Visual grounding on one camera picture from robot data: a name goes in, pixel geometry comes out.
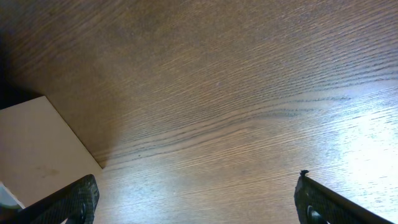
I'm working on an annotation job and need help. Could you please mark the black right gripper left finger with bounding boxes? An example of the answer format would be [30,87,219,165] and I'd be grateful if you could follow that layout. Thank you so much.
[1,174,100,224]

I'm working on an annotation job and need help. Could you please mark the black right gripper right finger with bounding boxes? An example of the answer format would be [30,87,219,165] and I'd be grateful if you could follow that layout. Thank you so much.
[294,170,392,224]

